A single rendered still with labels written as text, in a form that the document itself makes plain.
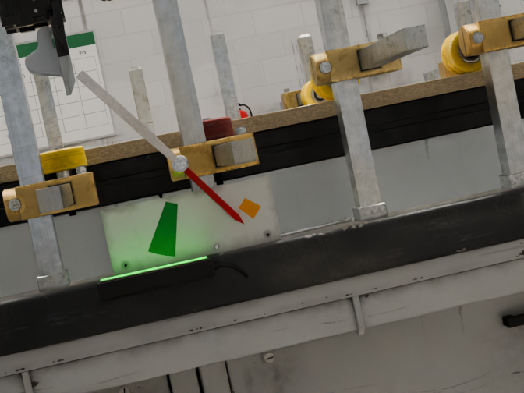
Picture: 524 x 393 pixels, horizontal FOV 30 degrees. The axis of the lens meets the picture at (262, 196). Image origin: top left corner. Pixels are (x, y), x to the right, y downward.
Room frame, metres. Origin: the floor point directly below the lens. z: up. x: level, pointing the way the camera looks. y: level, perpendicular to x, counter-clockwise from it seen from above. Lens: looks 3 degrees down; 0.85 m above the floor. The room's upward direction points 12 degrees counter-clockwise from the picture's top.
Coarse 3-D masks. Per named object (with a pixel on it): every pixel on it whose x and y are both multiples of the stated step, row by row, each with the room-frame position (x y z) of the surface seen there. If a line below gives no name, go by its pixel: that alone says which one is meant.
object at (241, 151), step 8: (224, 144) 1.32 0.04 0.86; (232, 144) 1.25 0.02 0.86; (240, 144) 1.25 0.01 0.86; (248, 144) 1.25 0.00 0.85; (216, 152) 1.45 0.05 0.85; (224, 152) 1.34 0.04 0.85; (232, 152) 1.25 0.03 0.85; (240, 152) 1.25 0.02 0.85; (248, 152) 1.25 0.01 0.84; (216, 160) 1.47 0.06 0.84; (224, 160) 1.36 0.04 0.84; (232, 160) 1.26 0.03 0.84; (240, 160) 1.25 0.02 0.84; (248, 160) 1.25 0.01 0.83; (256, 160) 1.25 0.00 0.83
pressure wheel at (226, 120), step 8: (208, 120) 1.62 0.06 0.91; (216, 120) 1.62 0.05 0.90; (224, 120) 1.63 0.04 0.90; (208, 128) 1.61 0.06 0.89; (216, 128) 1.62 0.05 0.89; (224, 128) 1.62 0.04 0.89; (208, 136) 1.61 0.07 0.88; (216, 136) 1.62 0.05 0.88; (224, 136) 1.62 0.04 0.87; (216, 176) 1.65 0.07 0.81
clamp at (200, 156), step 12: (192, 144) 1.48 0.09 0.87; (204, 144) 1.48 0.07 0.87; (216, 144) 1.49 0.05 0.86; (192, 156) 1.48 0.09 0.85; (204, 156) 1.48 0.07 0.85; (168, 168) 1.52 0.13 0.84; (192, 168) 1.48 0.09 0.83; (204, 168) 1.48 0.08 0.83; (216, 168) 1.48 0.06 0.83; (228, 168) 1.49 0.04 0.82
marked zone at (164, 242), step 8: (168, 208) 1.47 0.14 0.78; (176, 208) 1.47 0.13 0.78; (168, 216) 1.47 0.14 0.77; (176, 216) 1.47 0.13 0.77; (160, 224) 1.47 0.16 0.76; (168, 224) 1.47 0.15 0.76; (176, 224) 1.47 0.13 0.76; (160, 232) 1.47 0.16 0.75; (168, 232) 1.47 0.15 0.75; (152, 240) 1.47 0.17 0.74; (160, 240) 1.47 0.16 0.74; (168, 240) 1.47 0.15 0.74; (152, 248) 1.47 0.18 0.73; (160, 248) 1.47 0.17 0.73; (168, 248) 1.47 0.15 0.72
